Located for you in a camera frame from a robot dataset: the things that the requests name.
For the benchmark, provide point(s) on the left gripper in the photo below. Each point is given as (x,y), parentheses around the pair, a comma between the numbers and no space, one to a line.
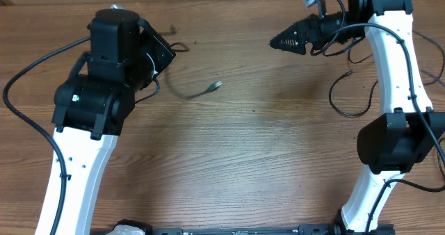
(164,53)

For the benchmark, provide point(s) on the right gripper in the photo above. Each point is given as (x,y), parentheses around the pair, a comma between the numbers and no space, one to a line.
(298,29)

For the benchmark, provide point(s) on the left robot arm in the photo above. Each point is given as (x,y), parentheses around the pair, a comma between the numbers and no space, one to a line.
(126,55)

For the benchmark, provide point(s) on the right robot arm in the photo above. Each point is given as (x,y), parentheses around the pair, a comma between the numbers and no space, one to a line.
(407,128)

